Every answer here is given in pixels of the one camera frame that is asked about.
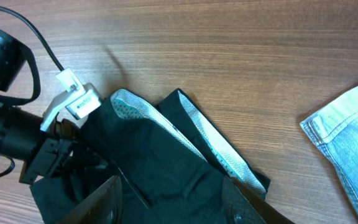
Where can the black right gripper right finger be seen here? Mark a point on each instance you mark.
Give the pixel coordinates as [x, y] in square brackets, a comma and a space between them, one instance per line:
[241, 205]

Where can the black shorts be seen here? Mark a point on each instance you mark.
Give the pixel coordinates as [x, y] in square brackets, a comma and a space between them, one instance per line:
[170, 157]

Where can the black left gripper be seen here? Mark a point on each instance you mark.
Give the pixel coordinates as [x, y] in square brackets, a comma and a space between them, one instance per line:
[53, 153]

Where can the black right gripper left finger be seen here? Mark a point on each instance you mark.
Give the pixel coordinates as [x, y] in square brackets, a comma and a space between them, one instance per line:
[104, 205]

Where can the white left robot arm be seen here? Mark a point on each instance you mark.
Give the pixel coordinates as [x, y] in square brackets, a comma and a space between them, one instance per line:
[20, 134]

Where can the light blue denim jeans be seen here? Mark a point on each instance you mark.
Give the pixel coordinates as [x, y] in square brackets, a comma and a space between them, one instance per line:
[333, 129]

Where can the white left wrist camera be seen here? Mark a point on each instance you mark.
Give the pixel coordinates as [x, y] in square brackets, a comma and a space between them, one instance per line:
[79, 99]

